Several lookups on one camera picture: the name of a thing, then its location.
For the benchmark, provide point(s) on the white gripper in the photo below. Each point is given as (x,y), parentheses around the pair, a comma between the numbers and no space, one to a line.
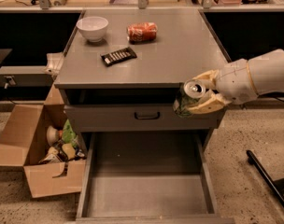
(235,80)

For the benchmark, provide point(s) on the green soda can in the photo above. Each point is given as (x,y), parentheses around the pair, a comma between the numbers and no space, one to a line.
(188,96)

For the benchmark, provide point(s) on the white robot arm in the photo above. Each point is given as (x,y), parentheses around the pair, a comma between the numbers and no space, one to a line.
(267,72)

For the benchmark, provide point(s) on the red soda can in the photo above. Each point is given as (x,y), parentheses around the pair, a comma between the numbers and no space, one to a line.
(141,32)

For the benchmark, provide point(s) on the grey drawer cabinet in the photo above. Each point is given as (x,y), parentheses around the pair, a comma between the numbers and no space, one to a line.
(183,48)

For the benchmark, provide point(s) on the open grey middle drawer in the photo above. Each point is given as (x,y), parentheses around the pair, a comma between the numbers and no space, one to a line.
(147,178)

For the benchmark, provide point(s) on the closed grey top drawer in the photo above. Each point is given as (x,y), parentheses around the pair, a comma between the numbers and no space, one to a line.
(125,118)

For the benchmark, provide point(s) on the black chair leg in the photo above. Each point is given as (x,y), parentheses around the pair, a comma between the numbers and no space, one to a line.
(277,186)

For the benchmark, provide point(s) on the black snack bar wrapper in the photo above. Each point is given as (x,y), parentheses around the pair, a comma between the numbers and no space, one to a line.
(118,56)

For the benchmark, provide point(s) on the green chip bag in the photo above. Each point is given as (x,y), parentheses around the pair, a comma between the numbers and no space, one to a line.
(68,135)

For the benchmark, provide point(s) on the white bowl in box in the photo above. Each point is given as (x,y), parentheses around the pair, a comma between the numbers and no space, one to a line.
(52,135)

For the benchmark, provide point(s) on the cardboard box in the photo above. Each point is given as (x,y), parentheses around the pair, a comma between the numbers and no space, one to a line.
(23,144)

